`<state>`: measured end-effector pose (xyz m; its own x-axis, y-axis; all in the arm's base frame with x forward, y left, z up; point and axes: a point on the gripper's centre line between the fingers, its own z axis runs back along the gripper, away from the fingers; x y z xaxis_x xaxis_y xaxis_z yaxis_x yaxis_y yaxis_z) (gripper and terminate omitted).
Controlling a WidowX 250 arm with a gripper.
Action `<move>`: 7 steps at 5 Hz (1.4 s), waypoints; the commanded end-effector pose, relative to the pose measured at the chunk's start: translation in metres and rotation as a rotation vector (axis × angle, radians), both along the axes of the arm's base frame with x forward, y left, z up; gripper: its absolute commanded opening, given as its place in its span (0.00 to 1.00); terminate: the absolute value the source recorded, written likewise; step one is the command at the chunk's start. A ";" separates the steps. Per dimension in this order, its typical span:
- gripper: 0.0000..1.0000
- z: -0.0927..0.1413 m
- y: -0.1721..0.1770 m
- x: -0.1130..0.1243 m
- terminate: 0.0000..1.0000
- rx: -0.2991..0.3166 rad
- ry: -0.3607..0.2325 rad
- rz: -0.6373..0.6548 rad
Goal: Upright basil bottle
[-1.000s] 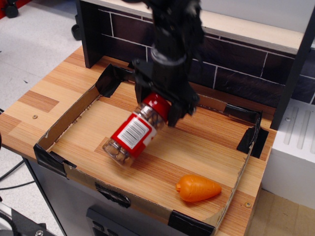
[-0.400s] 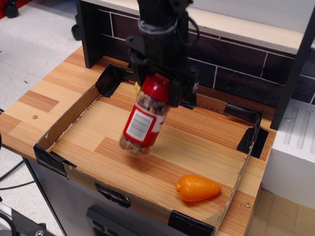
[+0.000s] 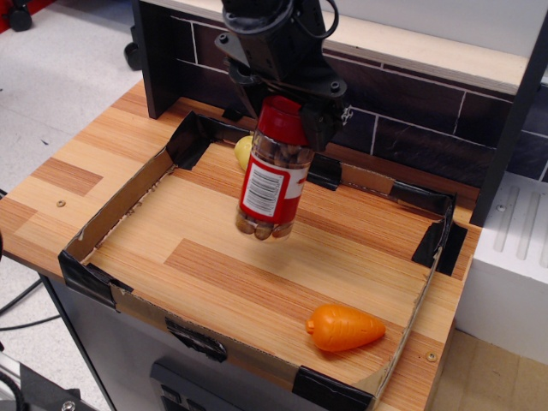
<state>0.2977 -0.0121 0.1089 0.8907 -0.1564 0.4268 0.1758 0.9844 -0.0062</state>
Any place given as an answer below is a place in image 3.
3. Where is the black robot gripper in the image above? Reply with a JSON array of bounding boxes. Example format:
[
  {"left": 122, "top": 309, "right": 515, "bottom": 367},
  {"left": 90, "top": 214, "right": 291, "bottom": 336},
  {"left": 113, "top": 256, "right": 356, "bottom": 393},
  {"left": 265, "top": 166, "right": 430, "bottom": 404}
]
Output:
[{"left": 215, "top": 8, "right": 347, "bottom": 152}]

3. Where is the red-capped spice bottle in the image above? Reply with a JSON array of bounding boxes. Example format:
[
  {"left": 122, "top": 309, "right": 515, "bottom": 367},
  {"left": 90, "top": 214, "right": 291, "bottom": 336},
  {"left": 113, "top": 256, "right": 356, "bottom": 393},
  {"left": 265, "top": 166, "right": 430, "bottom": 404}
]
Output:
[{"left": 235, "top": 95, "right": 314, "bottom": 241}]

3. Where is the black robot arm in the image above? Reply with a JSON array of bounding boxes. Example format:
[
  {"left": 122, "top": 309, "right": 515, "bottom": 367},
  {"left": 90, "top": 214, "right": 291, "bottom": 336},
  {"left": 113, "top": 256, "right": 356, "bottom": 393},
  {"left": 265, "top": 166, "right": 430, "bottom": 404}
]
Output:
[{"left": 215, "top": 1, "right": 349, "bottom": 152}]

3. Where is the yellow toy potato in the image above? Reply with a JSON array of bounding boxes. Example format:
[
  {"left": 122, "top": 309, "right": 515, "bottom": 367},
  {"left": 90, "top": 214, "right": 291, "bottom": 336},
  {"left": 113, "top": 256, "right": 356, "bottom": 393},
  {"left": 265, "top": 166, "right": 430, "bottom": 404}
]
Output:
[{"left": 234, "top": 135, "right": 253, "bottom": 170}]

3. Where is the black office chair wheel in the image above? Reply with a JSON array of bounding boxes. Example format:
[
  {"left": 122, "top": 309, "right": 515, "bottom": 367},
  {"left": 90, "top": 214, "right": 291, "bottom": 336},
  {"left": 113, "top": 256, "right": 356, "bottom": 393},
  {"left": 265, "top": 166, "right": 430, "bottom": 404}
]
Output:
[{"left": 123, "top": 26, "right": 142, "bottom": 71}]

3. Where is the dark brick-pattern back panel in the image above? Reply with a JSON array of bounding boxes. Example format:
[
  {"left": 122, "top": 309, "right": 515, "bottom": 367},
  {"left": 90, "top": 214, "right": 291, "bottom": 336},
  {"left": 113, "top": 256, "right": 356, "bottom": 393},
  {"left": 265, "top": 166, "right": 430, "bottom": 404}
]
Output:
[{"left": 133, "top": 1, "right": 547, "bottom": 226}]

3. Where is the orange toy carrot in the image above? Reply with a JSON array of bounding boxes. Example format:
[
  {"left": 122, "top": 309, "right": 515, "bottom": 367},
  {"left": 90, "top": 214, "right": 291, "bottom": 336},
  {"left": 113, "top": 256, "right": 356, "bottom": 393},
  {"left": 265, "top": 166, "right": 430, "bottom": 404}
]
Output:
[{"left": 305, "top": 304, "right": 386, "bottom": 352}]

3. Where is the black chair caster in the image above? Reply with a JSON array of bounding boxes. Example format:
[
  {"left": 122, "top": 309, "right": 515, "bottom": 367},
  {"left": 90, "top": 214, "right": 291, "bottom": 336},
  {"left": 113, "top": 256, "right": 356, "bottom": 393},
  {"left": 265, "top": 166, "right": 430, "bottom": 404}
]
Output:
[{"left": 1, "top": 0, "right": 33, "bottom": 32}]

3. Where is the white ribbed side unit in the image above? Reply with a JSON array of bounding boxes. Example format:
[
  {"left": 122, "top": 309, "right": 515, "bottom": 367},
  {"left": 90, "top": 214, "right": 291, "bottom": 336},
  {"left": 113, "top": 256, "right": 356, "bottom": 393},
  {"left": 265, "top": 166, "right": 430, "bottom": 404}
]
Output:
[{"left": 456, "top": 173, "right": 547, "bottom": 363}]

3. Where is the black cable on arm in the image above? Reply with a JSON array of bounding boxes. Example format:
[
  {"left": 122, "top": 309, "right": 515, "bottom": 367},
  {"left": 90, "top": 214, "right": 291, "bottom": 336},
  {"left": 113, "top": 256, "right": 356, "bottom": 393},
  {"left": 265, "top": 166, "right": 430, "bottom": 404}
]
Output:
[{"left": 295, "top": 0, "right": 340, "bottom": 40}]

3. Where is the black floor cable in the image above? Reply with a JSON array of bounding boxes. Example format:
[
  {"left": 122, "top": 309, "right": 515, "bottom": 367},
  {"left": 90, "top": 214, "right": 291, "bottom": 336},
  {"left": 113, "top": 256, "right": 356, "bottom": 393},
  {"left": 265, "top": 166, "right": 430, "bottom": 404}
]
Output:
[{"left": 0, "top": 277, "right": 61, "bottom": 331}]

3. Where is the black metal bracket with screw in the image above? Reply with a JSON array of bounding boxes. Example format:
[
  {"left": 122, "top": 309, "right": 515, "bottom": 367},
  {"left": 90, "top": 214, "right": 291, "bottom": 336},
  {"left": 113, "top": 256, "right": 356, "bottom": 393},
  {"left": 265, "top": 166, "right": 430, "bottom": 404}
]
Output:
[{"left": 1, "top": 370, "right": 92, "bottom": 410}]

